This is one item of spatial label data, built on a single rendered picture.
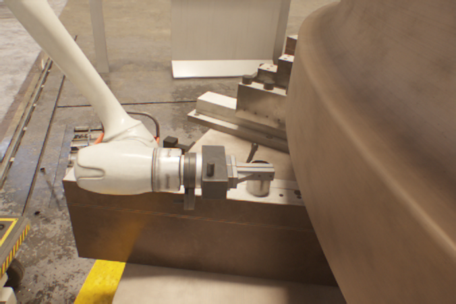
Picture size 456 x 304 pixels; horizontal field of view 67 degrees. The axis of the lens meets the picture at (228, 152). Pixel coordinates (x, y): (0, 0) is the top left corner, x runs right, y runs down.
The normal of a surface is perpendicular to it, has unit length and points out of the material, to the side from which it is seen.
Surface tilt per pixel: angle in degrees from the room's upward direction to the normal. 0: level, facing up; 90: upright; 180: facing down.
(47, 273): 0
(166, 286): 0
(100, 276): 0
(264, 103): 90
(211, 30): 90
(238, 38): 90
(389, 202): 90
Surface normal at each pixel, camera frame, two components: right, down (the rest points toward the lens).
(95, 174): -0.07, 0.18
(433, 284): -0.98, 0.04
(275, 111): -0.45, 0.44
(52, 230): 0.08, -0.84
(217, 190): 0.07, 0.54
